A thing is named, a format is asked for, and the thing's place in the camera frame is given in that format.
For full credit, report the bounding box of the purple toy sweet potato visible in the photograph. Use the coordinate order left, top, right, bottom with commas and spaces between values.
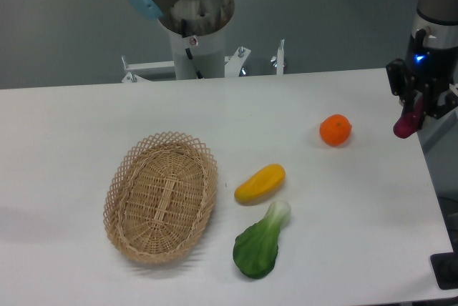
393, 98, 424, 139

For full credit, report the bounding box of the oval wicker basket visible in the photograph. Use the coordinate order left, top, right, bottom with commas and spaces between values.
103, 132, 218, 264

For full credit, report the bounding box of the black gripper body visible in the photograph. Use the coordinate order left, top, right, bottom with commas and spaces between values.
386, 47, 457, 119

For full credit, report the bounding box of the black device at table edge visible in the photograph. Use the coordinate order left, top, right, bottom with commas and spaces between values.
430, 252, 457, 290

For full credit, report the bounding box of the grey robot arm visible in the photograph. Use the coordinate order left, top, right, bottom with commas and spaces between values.
128, 0, 457, 138

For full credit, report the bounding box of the white metal mounting frame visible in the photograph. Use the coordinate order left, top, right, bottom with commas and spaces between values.
120, 39, 288, 83

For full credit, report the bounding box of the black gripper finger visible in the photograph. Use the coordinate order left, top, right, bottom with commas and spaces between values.
416, 84, 431, 130
400, 76, 416, 116

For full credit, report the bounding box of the yellow toy mango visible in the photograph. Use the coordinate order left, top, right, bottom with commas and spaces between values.
234, 164, 286, 204

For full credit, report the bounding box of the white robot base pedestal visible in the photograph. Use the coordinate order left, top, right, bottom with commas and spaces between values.
160, 0, 235, 61

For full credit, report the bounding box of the orange toy mandarin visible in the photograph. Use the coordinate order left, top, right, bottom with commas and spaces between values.
319, 114, 352, 147

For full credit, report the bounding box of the green toy bok choy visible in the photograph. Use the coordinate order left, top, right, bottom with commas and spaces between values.
233, 200, 291, 280

